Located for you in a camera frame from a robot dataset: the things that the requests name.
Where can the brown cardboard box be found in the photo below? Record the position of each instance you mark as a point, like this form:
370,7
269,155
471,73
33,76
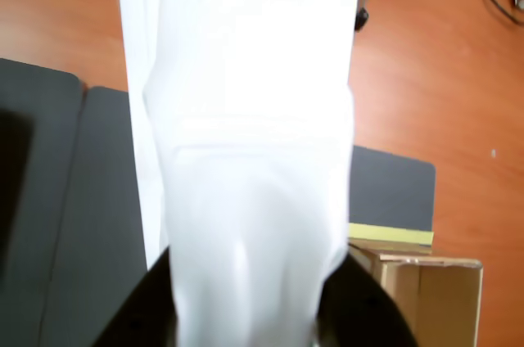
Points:
442,302

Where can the yellow masking tape strip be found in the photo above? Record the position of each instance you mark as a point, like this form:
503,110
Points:
389,234

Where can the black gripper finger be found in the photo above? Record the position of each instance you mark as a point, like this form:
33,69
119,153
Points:
147,310
360,310

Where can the white sandwich package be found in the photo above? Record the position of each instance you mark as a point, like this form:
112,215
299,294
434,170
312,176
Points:
245,118

